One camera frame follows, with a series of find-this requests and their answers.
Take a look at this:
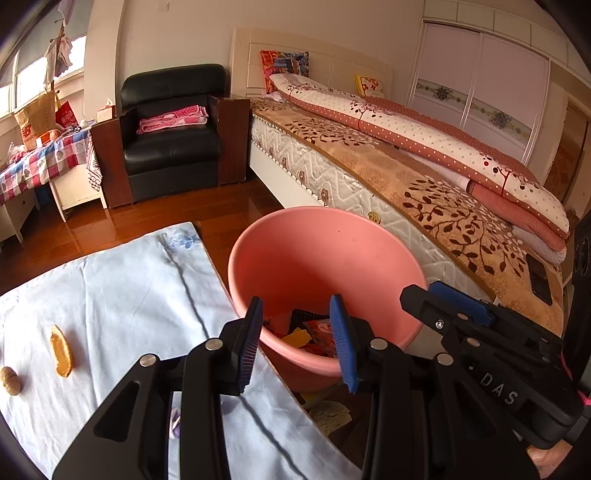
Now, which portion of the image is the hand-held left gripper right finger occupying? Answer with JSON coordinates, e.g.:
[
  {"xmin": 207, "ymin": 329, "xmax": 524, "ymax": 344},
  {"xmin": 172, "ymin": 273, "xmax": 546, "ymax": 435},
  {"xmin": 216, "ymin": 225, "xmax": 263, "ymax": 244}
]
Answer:
[{"xmin": 329, "ymin": 294, "xmax": 542, "ymax": 480}]

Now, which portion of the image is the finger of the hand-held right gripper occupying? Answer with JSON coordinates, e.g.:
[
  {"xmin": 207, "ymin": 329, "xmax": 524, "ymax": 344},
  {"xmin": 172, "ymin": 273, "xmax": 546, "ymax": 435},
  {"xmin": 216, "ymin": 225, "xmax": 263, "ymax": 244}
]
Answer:
[
  {"xmin": 427, "ymin": 280, "xmax": 493, "ymax": 325},
  {"xmin": 399, "ymin": 285, "xmax": 468, "ymax": 339}
]

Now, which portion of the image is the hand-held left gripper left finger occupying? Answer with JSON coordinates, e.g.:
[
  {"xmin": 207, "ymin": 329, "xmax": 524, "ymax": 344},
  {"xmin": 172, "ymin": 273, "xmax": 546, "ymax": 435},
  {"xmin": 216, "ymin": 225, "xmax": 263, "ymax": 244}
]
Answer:
[{"xmin": 51, "ymin": 295, "xmax": 265, "ymax": 480}]

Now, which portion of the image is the red snack packet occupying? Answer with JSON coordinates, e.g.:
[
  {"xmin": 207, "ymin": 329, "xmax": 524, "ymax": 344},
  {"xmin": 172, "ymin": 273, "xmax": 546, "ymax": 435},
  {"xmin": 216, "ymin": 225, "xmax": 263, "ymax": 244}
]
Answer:
[{"xmin": 305, "ymin": 318, "xmax": 339, "ymax": 357}]

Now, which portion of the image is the pink plastic bucket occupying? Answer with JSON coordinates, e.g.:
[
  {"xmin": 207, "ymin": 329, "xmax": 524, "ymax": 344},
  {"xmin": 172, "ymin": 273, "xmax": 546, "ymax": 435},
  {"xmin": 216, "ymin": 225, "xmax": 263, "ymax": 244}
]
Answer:
[{"xmin": 228, "ymin": 207, "xmax": 428, "ymax": 380}]

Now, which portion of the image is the person's right hand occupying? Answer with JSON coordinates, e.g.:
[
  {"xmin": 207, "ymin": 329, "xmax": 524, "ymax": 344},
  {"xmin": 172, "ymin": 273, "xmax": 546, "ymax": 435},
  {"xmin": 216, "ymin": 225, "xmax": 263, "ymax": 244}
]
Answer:
[{"xmin": 527, "ymin": 442, "xmax": 574, "ymax": 480}]

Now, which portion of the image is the yellow paper scrap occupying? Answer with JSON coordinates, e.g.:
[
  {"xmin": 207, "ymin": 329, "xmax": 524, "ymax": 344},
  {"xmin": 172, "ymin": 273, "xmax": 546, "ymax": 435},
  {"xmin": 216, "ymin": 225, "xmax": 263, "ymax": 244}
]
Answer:
[{"xmin": 281, "ymin": 329, "xmax": 313, "ymax": 349}]

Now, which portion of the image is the black corrugated paper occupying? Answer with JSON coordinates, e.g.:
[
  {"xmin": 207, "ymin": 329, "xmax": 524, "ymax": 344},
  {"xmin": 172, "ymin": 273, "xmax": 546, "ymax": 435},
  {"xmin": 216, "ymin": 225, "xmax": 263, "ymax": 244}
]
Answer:
[{"xmin": 288, "ymin": 308, "xmax": 315, "ymax": 334}]

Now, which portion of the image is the black phone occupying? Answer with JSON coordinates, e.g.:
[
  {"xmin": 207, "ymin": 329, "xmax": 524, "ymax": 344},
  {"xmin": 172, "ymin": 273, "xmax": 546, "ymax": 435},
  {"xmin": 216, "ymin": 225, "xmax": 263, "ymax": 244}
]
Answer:
[{"xmin": 525, "ymin": 254, "xmax": 554, "ymax": 306}]

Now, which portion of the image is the light blue cloth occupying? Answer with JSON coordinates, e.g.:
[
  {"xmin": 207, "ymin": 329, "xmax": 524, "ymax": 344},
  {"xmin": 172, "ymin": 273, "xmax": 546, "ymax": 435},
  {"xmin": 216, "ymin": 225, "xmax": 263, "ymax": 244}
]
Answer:
[{"xmin": 0, "ymin": 222, "xmax": 363, "ymax": 480}]

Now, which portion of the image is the bed with floral pillow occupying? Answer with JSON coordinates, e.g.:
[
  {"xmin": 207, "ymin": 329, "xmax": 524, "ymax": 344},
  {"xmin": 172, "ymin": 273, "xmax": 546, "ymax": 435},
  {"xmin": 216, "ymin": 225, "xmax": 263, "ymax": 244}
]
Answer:
[{"xmin": 252, "ymin": 98, "xmax": 567, "ymax": 339}]

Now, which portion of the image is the white and pink quilt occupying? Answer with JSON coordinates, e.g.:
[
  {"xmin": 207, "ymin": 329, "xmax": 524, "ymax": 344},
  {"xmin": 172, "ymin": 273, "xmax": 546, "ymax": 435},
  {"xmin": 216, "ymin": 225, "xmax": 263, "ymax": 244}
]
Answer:
[{"xmin": 270, "ymin": 73, "xmax": 571, "ymax": 265}]

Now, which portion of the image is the brown wooden door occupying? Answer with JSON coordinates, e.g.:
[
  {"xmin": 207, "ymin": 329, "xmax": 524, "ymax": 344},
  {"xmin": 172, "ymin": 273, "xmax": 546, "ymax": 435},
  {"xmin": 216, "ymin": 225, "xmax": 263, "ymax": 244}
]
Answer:
[{"xmin": 544, "ymin": 98, "xmax": 591, "ymax": 219}]

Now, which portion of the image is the orange peel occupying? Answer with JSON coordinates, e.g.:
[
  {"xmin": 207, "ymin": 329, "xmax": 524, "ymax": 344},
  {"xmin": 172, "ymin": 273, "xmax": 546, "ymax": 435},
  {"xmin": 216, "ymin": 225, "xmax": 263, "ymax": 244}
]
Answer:
[{"xmin": 50, "ymin": 324, "xmax": 75, "ymax": 378}]

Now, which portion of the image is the black leather armchair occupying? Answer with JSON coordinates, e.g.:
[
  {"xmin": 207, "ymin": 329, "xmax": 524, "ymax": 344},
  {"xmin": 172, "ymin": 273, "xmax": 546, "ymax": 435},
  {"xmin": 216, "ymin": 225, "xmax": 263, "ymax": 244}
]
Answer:
[{"xmin": 91, "ymin": 64, "xmax": 253, "ymax": 210}]

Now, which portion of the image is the white sliding-door wardrobe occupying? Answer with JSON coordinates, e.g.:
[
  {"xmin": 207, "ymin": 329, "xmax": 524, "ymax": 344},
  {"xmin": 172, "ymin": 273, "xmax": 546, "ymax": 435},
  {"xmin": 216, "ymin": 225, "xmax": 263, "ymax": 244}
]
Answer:
[{"xmin": 404, "ymin": 0, "xmax": 557, "ymax": 186}]

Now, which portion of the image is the yellow pillow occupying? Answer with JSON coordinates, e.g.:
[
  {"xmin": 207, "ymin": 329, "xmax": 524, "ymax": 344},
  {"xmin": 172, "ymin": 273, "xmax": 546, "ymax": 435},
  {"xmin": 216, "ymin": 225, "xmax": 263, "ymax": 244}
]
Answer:
[{"xmin": 354, "ymin": 75, "xmax": 387, "ymax": 99}]

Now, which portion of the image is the white cabinet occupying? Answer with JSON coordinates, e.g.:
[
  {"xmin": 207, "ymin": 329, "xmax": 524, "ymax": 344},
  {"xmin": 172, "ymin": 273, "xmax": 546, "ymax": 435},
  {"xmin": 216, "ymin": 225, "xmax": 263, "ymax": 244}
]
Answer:
[{"xmin": 48, "ymin": 163, "xmax": 108, "ymax": 223}]

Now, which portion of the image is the walnut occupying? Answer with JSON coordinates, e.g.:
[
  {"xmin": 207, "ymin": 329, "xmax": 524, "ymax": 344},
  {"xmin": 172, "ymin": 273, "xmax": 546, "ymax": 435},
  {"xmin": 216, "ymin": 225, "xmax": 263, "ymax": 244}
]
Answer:
[{"xmin": 0, "ymin": 367, "xmax": 22, "ymax": 397}]

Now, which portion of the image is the red patterned white cloth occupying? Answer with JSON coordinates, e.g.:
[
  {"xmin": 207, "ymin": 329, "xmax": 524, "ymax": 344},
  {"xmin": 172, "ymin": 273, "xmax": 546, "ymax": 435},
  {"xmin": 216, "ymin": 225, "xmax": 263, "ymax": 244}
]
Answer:
[{"xmin": 85, "ymin": 138, "xmax": 105, "ymax": 193}]

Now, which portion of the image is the pink folded blanket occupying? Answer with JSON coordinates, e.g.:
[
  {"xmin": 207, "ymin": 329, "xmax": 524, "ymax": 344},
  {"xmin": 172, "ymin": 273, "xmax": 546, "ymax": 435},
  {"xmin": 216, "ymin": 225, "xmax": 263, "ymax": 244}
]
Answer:
[{"xmin": 136, "ymin": 105, "xmax": 209, "ymax": 136}]

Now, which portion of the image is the white drawer table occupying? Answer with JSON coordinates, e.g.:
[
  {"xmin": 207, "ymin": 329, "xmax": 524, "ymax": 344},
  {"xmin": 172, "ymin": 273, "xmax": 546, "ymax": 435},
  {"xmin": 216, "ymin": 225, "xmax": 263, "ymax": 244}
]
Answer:
[{"xmin": 0, "ymin": 187, "xmax": 41, "ymax": 246}]

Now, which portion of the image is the checked tablecloth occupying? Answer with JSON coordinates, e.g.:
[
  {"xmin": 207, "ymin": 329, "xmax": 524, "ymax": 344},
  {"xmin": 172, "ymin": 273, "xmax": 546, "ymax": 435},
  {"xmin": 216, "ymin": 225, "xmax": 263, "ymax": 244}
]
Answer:
[{"xmin": 0, "ymin": 128, "xmax": 94, "ymax": 206}]

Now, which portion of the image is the colourful patterned pillow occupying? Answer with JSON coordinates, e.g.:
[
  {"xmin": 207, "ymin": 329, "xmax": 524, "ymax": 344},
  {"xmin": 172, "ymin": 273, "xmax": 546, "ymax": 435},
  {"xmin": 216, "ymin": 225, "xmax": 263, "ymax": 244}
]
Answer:
[{"xmin": 260, "ymin": 50, "xmax": 310, "ymax": 96}]

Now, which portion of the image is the red bag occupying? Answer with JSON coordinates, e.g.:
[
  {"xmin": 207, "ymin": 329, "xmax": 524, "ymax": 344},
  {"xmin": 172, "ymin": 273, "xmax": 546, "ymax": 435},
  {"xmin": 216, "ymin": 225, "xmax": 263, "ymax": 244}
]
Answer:
[{"xmin": 55, "ymin": 100, "xmax": 79, "ymax": 128}]

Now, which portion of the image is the brown paper bag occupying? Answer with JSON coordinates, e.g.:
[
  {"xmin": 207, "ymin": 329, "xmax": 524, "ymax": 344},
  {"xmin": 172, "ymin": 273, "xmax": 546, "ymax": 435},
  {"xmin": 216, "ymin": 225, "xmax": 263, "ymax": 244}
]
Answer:
[{"xmin": 14, "ymin": 90, "xmax": 59, "ymax": 152}]

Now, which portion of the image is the wooden coat rack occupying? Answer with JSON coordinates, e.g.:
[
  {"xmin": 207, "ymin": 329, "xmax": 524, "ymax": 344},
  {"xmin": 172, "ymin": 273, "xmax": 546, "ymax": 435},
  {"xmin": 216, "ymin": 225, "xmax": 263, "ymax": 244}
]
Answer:
[{"xmin": 43, "ymin": 0, "xmax": 78, "ymax": 94}]

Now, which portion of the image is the bay window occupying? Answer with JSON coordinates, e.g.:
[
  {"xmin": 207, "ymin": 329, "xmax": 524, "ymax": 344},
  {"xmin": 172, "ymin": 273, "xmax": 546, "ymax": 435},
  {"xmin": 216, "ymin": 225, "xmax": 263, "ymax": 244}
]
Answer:
[{"xmin": 0, "ymin": 0, "xmax": 88, "ymax": 117}]

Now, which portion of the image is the pink cord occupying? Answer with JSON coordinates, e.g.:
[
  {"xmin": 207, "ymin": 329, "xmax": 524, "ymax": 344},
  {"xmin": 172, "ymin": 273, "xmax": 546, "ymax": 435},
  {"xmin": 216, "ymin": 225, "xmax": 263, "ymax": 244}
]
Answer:
[{"xmin": 560, "ymin": 352, "xmax": 591, "ymax": 408}]

